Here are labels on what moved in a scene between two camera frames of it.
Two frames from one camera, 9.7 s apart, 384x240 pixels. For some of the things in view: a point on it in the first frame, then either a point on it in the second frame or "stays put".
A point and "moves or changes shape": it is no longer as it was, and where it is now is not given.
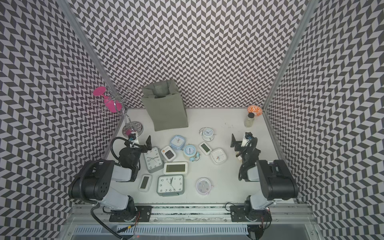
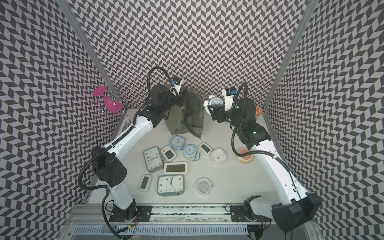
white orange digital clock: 168,153 stays put
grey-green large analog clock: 170,185 stays put
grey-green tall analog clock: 153,160 stays put
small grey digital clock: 145,183 stays put
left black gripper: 149,145 → 180,101
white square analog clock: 218,156 stays put
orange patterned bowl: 256,109 stays put
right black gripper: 238,144 → 218,113
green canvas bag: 165,105 moves or changes shape
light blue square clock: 177,142 stays put
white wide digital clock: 175,168 stays put
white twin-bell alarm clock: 207,133 → 212,101
